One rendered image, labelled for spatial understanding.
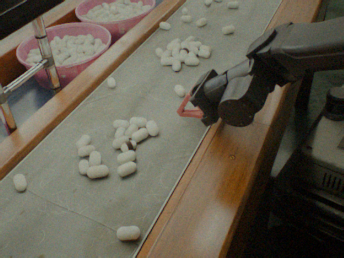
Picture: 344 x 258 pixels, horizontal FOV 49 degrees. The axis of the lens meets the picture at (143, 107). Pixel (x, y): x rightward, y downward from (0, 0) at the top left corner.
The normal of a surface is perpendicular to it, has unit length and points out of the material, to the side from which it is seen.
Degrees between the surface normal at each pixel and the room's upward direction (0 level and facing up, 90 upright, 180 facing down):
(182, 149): 0
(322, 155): 0
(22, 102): 0
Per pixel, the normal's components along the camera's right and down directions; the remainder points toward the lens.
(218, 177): -0.10, -0.80
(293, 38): -0.76, -0.57
